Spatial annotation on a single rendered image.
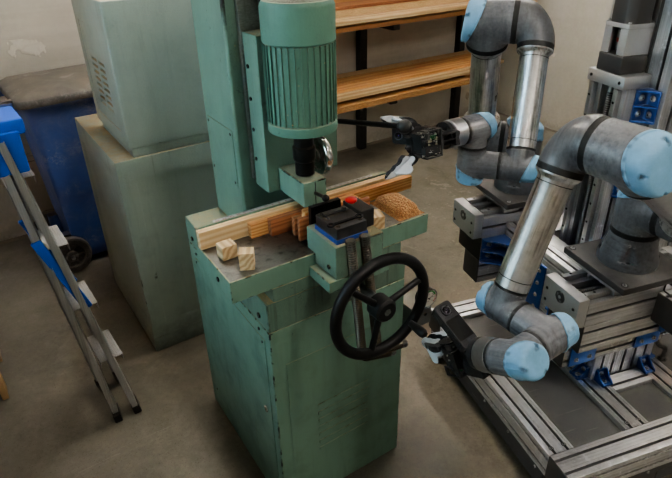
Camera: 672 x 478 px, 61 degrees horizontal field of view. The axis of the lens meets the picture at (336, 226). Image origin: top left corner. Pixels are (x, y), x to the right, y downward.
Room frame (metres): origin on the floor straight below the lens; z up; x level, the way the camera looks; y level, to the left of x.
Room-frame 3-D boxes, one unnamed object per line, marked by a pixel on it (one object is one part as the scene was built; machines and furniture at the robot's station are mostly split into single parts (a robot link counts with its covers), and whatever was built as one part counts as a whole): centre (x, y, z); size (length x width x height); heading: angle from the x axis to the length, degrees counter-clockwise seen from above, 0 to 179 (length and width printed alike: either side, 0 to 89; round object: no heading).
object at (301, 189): (1.40, 0.09, 0.99); 0.14 x 0.07 x 0.09; 33
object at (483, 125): (1.45, -0.38, 1.12); 0.11 x 0.08 x 0.09; 122
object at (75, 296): (1.57, 0.93, 0.58); 0.27 x 0.25 x 1.16; 126
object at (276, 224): (1.36, 0.07, 0.92); 0.25 x 0.02 x 0.05; 123
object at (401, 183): (1.43, 0.00, 0.92); 0.54 x 0.02 x 0.04; 123
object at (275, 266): (1.29, 0.02, 0.87); 0.61 x 0.30 x 0.06; 123
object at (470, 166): (1.44, -0.39, 1.03); 0.11 x 0.08 x 0.11; 71
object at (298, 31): (1.38, 0.08, 1.32); 0.18 x 0.18 x 0.31
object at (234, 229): (1.39, 0.09, 0.93); 0.60 x 0.02 x 0.05; 123
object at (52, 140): (2.81, 1.34, 0.48); 0.64 x 0.54 x 0.97; 126
